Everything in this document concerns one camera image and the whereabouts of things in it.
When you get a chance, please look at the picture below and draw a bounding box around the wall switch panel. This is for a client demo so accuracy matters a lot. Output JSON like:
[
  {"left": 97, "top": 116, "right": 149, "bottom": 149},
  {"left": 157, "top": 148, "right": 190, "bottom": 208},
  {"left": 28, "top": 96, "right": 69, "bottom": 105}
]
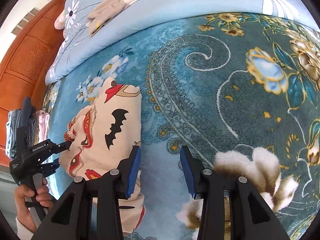
[{"left": 11, "top": 8, "right": 39, "bottom": 36}]

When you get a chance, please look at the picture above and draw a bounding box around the light blue folded garment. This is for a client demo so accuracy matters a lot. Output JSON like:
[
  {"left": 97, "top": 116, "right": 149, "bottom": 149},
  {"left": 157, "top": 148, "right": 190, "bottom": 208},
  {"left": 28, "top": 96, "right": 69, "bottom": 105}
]
[{"left": 5, "top": 109, "right": 22, "bottom": 160}]

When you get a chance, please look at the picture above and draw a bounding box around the beige cloth on quilt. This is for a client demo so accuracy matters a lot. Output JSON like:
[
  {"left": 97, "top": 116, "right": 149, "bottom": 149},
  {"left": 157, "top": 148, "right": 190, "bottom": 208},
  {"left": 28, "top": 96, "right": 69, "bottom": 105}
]
[{"left": 87, "top": 0, "right": 139, "bottom": 36}]

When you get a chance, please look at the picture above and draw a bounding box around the orange wooden headboard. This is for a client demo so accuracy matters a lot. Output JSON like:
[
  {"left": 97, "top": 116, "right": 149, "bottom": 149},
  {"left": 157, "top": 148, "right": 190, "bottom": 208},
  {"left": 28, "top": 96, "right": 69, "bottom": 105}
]
[{"left": 0, "top": 0, "right": 66, "bottom": 167}]

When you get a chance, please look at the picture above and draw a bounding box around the light blue daisy quilt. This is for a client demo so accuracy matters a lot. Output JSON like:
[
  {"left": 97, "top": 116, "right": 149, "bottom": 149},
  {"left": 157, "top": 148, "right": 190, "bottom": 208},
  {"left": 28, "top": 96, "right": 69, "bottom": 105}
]
[{"left": 45, "top": 0, "right": 317, "bottom": 84}]

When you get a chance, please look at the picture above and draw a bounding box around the teal floral plush blanket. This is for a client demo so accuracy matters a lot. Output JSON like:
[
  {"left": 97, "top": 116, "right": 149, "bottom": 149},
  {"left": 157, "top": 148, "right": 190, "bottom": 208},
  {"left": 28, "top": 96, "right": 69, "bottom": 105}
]
[{"left": 42, "top": 12, "right": 319, "bottom": 239}]

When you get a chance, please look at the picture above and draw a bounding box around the person left hand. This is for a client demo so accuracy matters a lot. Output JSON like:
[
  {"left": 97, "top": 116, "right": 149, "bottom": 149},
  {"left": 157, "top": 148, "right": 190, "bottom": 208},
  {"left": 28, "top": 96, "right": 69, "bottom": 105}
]
[{"left": 14, "top": 178, "right": 53, "bottom": 237}]

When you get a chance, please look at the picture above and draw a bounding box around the pink floral pillow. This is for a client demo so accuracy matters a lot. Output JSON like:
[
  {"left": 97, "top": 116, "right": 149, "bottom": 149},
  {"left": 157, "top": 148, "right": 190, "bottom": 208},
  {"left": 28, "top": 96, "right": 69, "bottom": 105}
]
[{"left": 54, "top": 11, "right": 66, "bottom": 30}]

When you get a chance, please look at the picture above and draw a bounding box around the cream cartoon print garment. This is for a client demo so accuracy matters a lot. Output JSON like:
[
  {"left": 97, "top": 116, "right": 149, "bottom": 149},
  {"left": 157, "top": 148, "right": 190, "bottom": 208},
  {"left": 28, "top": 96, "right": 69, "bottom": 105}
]
[{"left": 58, "top": 76, "right": 146, "bottom": 234}]

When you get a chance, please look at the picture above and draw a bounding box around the dark navy folded garment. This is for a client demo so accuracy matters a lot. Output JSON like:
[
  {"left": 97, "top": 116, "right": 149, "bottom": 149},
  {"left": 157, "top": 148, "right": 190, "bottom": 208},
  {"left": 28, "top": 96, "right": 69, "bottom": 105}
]
[{"left": 18, "top": 97, "right": 37, "bottom": 147}]

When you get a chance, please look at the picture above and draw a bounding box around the pink folded garment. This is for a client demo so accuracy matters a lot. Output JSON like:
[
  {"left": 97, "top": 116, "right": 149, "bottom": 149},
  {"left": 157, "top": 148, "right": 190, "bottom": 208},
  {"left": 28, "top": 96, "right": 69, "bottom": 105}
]
[{"left": 34, "top": 110, "right": 50, "bottom": 144}]

